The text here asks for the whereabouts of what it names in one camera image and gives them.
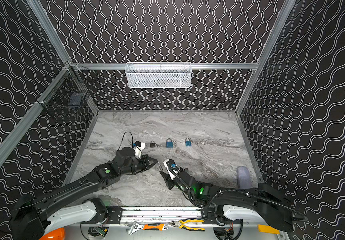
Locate black padlock top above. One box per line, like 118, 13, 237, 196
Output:
150, 141, 157, 148

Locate blue padlock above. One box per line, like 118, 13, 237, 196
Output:
166, 138, 174, 148
185, 138, 192, 147

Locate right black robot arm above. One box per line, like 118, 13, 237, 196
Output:
160, 169, 294, 232

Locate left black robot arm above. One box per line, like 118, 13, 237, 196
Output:
9, 147, 158, 240

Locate grey oblong pad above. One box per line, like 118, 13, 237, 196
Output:
237, 166, 252, 189

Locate yellow tag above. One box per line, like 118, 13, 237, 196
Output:
257, 225, 280, 235

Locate orange hard hat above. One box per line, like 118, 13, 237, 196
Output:
40, 228, 66, 240

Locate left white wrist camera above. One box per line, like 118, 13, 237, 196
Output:
133, 141, 146, 159

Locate yellow handled pliers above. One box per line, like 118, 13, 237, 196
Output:
168, 219, 205, 232

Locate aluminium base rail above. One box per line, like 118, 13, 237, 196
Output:
79, 205, 245, 226

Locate adjustable wrench orange handle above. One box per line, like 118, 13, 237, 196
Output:
127, 222, 169, 235

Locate black corrugated cable conduit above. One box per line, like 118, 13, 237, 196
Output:
172, 170, 308, 223

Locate white wire basket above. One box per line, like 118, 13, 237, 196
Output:
125, 62, 192, 89

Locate black wire basket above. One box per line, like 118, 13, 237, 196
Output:
39, 62, 98, 122

